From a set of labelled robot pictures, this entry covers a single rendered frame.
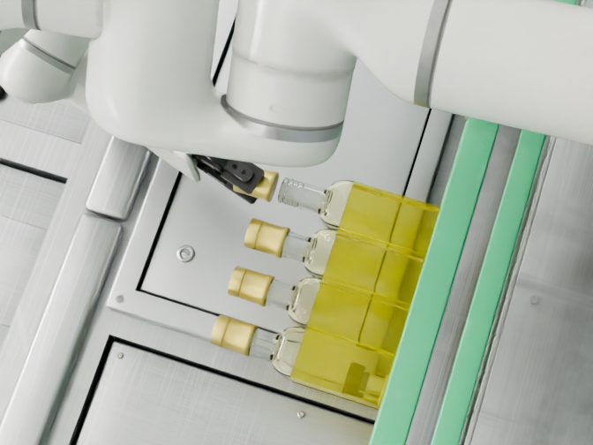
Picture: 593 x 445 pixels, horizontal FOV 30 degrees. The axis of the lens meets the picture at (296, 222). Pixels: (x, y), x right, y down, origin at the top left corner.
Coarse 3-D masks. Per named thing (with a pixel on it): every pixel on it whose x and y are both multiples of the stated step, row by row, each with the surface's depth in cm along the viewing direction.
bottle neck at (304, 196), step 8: (288, 184) 124; (296, 184) 124; (304, 184) 125; (280, 192) 124; (288, 192) 124; (296, 192) 124; (304, 192) 124; (312, 192) 124; (320, 192) 124; (280, 200) 125; (288, 200) 124; (296, 200) 124; (304, 200) 124; (312, 200) 124; (304, 208) 124; (312, 208) 124
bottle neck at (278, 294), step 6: (276, 282) 122; (270, 288) 121; (276, 288) 121; (282, 288) 121; (288, 288) 122; (270, 294) 121; (276, 294) 121; (282, 294) 121; (288, 294) 121; (270, 300) 122; (276, 300) 121; (282, 300) 121; (276, 306) 122; (282, 306) 122
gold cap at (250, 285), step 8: (240, 272) 122; (248, 272) 122; (256, 272) 123; (232, 280) 122; (240, 280) 121; (248, 280) 121; (256, 280) 121; (264, 280) 122; (232, 288) 122; (240, 288) 122; (248, 288) 121; (256, 288) 121; (264, 288) 121; (240, 296) 122; (248, 296) 122; (256, 296) 121; (264, 296) 121; (264, 304) 122
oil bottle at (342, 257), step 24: (312, 240) 122; (336, 240) 121; (360, 240) 121; (312, 264) 121; (336, 264) 120; (360, 264) 120; (384, 264) 120; (408, 264) 120; (360, 288) 120; (384, 288) 119; (408, 288) 119
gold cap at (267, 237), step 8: (256, 224) 123; (264, 224) 123; (272, 224) 124; (248, 232) 123; (256, 232) 123; (264, 232) 123; (272, 232) 123; (280, 232) 123; (248, 240) 123; (256, 240) 123; (264, 240) 123; (272, 240) 122; (280, 240) 122; (256, 248) 123; (264, 248) 123; (272, 248) 123; (280, 248) 122; (280, 256) 123
